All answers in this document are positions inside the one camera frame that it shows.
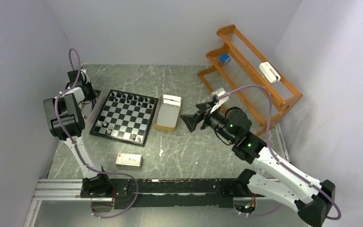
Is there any purple cable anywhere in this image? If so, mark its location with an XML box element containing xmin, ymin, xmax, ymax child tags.
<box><xmin>53</xmin><ymin>48</ymin><xmax>139</xmax><ymax>219</ymax></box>
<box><xmin>216</xmin><ymin>84</ymin><xmax>342</xmax><ymax>220</ymax></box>

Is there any black white chess board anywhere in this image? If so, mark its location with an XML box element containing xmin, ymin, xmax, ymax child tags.
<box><xmin>89</xmin><ymin>89</ymin><xmax>159</xmax><ymax>147</ymax></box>

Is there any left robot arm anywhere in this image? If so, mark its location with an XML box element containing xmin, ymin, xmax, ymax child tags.
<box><xmin>43</xmin><ymin>70</ymin><xmax>113</xmax><ymax>197</ymax></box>

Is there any small printed card box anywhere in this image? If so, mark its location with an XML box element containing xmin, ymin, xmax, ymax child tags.
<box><xmin>116</xmin><ymin>153</ymin><xmax>143</xmax><ymax>167</ymax></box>

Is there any orange wooden rack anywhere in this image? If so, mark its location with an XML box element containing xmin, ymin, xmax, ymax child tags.
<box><xmin>198</xmin><ymin>25</ymin><xmax>303</xmax><ymax>136</ymax></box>

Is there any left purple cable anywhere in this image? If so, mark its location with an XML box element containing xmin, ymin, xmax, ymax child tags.
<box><xmin>53</xmin><ymin>48</ymin><xmax>139</xmax><ymax>219</ymax></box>

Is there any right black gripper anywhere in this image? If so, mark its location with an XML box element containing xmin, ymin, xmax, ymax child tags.
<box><xmin>180</xmin><ymin>100</ymin><xmax>236</xmax><ymax>143</ymax></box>

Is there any silver metal tin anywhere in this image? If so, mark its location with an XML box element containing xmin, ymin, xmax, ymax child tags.
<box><xmin>78</xmin><ymin>90</ymin><xmax>104</xmax><ymax>125</ymax></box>

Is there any white plastic device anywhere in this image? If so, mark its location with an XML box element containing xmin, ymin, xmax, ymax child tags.
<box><xmin>259</xmin><ymin>61</ymin><xmax>281</xmax><ymax>83</ymax></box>

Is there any blue small block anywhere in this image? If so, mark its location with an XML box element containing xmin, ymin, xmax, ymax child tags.
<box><xmin>219</xmin><ymin>54</ymin><xmax>231</xmax><ymax>63</ymax></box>

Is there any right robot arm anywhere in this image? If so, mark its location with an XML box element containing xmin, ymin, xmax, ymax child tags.
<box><xmin>180</xmin><ymin>104</ymin><xmax>336</xmax><ymax>227</ymax></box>

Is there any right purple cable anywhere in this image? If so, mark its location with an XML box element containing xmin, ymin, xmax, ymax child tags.
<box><xmin>216</xmin><ymin>84</ymin><xmax>342</xmax><ymax>220</ymax></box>

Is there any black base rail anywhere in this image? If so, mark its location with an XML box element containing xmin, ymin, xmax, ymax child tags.
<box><xmin>79</xmin><ymin>178</ymin><xmax>253</xmax><ymax>210</ymax></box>

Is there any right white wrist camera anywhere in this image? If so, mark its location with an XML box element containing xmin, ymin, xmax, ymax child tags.
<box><xmin>210</xmin><ymin>87</ymin><xmax>229</xmax><ymax>114</ymax></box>

